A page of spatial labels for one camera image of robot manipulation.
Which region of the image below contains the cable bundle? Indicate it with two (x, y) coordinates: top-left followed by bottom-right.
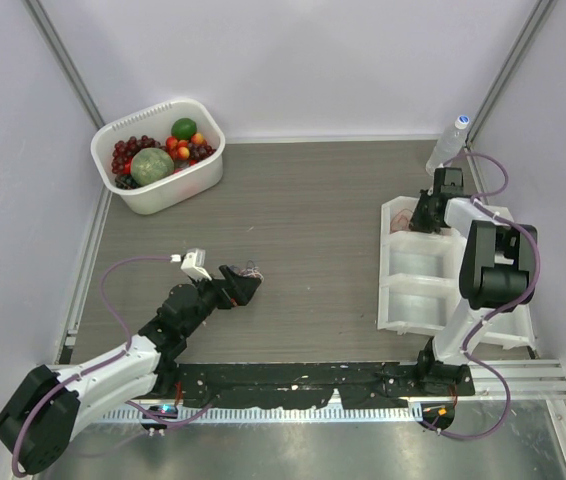
(230, 259), (265, 280)

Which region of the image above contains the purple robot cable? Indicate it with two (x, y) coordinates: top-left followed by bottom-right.
(9, 254), (224, 479)
(420, 152), (542, 441)

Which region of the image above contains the white plastic fruit basket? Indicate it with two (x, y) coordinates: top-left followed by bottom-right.
(90, 98), (226, 215)

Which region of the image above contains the red grape bunch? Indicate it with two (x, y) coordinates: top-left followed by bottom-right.
(110, 135), (163, 175)

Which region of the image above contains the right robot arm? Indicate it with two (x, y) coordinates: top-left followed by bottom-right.
(409, 167), (540, 395)

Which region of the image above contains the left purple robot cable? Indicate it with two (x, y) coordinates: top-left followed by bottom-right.
(9, 254), (224, 479)

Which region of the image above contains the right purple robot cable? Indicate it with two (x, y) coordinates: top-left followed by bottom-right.
(420, 152), (542, 441)

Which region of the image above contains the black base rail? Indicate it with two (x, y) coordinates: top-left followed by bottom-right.
(176, 362), (475, 410)

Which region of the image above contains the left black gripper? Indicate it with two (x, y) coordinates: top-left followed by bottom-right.
(181, 265), (259, 337)

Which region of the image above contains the orange cable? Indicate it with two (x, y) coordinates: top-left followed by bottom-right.
(391, 208), (415, 232)

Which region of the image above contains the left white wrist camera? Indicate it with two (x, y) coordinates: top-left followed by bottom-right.
(170, 248), (212, 282)

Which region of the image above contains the green melon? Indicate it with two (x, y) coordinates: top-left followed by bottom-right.
(130, 148), (175, 187)

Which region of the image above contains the white compartment tray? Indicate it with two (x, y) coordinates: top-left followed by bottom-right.
(377, 197), (535, 349)

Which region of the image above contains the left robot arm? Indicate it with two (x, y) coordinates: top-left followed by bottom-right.
(0, 262), (263, 478)

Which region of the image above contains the green lime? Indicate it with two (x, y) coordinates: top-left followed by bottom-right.
(171, 117), (198, 140)

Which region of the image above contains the white slotted cable duct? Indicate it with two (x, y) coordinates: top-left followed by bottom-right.
(95, 403), (423, 424)

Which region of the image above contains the red yellow cherry cluster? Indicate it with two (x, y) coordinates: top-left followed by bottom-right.
(165, 133), (216, 170)

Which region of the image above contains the clear water bottle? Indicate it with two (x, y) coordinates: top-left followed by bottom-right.
(425, 115), (471, 177)

